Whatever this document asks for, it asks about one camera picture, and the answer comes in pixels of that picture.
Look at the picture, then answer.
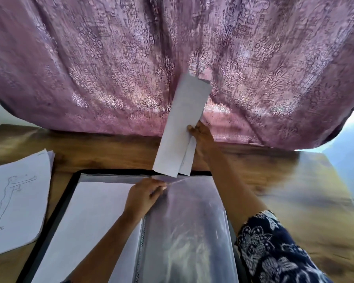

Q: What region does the person's left hand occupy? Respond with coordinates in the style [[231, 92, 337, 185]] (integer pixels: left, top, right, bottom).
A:
[[124, 177, 168, 222]]

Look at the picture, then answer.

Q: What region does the person's right hand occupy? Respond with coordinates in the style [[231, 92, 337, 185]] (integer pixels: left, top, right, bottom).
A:
[[187, 121, 218, 158]]

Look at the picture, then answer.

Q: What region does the stack of table-printed sheets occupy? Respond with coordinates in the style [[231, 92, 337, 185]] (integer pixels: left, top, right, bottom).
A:
[[151, 72, 213, 178]]

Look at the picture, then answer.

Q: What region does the stack of printed papers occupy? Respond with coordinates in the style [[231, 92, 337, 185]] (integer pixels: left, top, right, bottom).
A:
[[32, 181, 144, 283]]

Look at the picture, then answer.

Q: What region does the black folder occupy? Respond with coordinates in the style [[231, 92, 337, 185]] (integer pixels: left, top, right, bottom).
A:
[[16, 168, 251, 283]]

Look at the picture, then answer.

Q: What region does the body figure paper stack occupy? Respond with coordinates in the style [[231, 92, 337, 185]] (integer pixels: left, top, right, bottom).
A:
[[0, 148, 56, 260]]

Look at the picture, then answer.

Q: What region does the person's right forearm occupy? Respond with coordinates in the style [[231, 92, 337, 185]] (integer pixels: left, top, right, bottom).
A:
[[202, 150, 269, 230]]

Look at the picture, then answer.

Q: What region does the person's left forearm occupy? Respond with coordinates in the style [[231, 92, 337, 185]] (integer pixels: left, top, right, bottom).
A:
[[68, 212, 144, 283]]

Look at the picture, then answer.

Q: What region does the pink patterned curtain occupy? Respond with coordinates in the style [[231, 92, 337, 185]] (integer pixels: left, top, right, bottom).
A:
[[0, 0, 354, 151]]

